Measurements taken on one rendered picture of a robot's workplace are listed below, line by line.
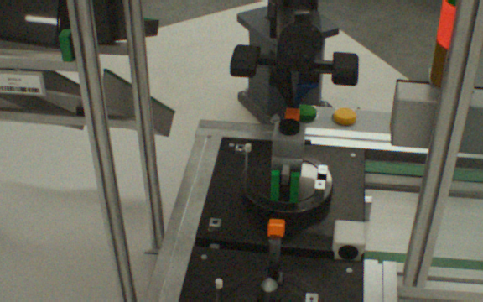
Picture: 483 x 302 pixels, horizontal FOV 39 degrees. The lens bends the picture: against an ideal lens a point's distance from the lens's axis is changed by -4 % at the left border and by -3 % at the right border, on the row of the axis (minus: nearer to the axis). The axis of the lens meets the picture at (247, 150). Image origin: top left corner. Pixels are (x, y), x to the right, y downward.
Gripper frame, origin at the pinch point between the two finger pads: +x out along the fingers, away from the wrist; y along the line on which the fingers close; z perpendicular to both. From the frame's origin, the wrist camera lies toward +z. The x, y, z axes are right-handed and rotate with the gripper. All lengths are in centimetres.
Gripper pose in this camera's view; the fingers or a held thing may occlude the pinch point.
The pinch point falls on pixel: (293, 93)
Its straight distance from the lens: 106.0
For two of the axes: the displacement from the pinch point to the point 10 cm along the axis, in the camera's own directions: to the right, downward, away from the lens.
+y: -9.9, -0.9, 1.1
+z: 1.4, -6.3, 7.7
